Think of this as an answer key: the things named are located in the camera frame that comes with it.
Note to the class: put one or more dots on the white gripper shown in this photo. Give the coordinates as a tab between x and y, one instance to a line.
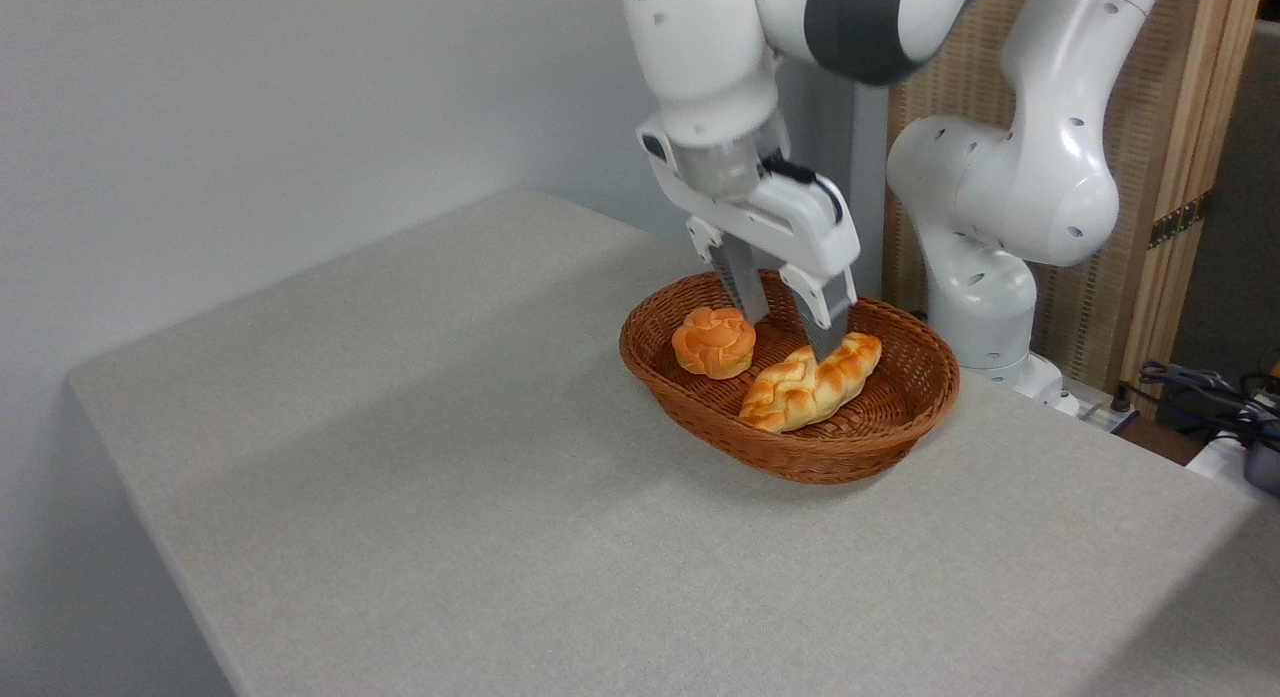
790	227

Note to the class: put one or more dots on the braided bread loaf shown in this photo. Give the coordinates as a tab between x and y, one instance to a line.
805	387

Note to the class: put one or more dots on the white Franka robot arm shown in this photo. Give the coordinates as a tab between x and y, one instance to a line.
1020	187

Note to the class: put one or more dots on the round flower-shaped bread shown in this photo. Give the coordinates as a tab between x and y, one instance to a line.
714	342

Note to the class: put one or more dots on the brown wicker basket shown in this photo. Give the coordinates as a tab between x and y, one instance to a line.
870	442

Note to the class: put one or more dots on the white power strip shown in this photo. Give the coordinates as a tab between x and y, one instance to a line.
1105	409

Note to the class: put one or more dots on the metal screen hinge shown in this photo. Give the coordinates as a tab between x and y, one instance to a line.
1180	220

